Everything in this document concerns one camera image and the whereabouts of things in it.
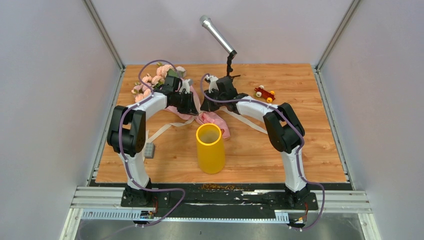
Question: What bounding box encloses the pink flower bouquet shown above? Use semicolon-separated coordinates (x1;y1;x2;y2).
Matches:
131;62;230;138

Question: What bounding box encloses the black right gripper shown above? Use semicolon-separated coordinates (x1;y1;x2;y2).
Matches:
201;88;227;113

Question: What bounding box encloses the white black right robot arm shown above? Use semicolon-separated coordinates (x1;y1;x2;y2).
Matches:
200;73;310;209

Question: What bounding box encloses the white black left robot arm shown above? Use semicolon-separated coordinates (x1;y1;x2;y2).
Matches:
106;75;199;207

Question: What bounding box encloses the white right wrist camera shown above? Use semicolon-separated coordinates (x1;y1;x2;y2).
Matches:
204;75;219;93

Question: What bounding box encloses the yellow cylindrical vase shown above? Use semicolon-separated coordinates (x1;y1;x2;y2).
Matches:
195;123;226;174

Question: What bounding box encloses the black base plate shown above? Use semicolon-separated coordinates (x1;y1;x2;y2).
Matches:
120;183;319;219

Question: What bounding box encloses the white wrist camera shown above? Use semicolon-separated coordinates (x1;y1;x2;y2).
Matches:
204;75;219;93
179;79;194;94

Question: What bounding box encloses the grey building brick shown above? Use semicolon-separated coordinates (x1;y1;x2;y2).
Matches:
143;142;155;159

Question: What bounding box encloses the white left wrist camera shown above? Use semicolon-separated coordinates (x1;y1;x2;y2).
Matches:
179;79;194;94

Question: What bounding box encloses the red toy car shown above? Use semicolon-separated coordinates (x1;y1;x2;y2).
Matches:
254;85;276;103

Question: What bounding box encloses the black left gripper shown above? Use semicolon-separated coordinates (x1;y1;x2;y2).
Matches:
172;91;200;117

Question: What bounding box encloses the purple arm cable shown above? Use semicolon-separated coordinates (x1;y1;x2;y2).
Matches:
200;73;326;231
117;59;186;228

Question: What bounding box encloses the silver microphone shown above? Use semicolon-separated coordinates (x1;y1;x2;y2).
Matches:
199;15;237;60

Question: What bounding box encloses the white printed ribbon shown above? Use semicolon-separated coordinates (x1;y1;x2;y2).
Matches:
147;109;268;143

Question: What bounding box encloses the black tripod microphone stand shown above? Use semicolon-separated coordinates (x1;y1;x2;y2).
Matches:
226;50;241;80

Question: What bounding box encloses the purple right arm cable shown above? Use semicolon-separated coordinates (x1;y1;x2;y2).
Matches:
200;73;326;231

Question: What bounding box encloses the white slotted cable duct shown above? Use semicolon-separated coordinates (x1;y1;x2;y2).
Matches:
80;210;290;223

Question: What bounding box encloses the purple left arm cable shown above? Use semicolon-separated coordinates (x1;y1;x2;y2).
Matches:
117;59;186;228

